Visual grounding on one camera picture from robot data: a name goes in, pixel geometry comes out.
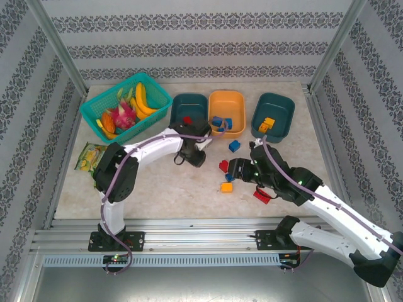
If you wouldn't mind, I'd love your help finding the green and yellow snack bag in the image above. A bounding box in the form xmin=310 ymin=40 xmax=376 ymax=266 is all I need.
xmin=74 ymin=142 xmax=110 ymax=172

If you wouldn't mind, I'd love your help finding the teal plastic mesh basket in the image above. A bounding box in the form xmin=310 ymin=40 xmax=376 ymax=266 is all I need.
xmin=79 ymin=72 xmax=174 ymax=145

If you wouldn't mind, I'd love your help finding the orange toy mango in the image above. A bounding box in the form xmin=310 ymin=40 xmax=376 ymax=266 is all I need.
xmin=101 ymin=112 xmax=116 ymax=132

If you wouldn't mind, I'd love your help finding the dark teal plastic bin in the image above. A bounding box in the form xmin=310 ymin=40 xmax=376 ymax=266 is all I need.
xmin=251 ymin=92 xmax=296 ymax=145
xmin=169 ymin=92 xmax=210 ymax=133

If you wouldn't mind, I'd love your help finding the long red lego brick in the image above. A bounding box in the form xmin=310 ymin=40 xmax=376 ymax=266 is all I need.
xmin=253 ymin=188 xmax=273 ymax=206

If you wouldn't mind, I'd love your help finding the aluminium side rail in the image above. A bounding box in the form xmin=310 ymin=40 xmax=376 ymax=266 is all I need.
xmin=43 ymin=91 xmax=91 ymax=230
xmin=302 ymin=84 xmax=356 ymax=227

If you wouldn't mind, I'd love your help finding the long aluminium base rail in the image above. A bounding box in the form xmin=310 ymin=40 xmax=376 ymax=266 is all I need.
xmin=30 ymin=218 xmax=369 ymax=254

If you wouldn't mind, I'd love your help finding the large yellow toy banana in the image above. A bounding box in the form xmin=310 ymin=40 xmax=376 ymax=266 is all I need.
xmin=135 ymin=82 xmax=160 ymax=116

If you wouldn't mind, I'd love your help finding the orange plastic bin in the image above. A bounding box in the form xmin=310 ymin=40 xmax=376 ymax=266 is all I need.
xmin=207 ymin=90 xmax=246 ymax=140

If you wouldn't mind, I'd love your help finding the pink toy dragon fruit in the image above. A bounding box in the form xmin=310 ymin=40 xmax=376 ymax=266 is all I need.
xmin=110 ymin=87 xmax=139 ymax=130

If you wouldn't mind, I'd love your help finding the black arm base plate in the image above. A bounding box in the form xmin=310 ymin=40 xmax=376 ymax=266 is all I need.
xmin=88 ymin=231 xmax=145 ymax=252
xmin=254 ymin=229 xmax=284 ymax=252

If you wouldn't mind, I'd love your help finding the grey slotted cable duct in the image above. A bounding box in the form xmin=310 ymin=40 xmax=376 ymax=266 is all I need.
xmin=42 ymin=254 xmax=281 ymax=268

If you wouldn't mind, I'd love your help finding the small yellow toy banana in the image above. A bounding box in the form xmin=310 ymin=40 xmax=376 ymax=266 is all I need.
xmin=129 ymin=97 xmax=152 ymax=120

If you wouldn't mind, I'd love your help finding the aluminium frame post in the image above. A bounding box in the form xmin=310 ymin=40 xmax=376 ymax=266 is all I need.
xmin=310 ymin=0 xmax=368 ymax=92
xmin=25 ymin=0 xmax=89 ymax=95

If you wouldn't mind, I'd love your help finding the yellow toy fruit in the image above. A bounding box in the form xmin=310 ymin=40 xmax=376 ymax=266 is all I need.
xmin=96 ymin=118 xmax=120 ymax=140

